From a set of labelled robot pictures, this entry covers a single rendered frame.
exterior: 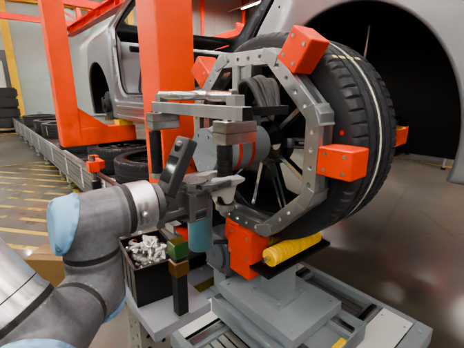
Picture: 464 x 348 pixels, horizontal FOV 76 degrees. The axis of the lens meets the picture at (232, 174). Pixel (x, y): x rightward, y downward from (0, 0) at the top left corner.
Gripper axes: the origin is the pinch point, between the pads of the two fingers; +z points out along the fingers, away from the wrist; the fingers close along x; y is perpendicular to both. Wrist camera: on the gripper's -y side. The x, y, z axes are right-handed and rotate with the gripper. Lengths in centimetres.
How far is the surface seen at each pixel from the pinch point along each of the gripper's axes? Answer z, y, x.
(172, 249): -12.4, 18.1, -7.2
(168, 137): 14, 0, -56
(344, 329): 48, 66, 8
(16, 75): 87, -68, -1298
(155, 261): -11.9, 27.0, -18.7
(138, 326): -15, 53, -27
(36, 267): -33, 70, -118
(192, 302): -6.0, 37.9, -9.6
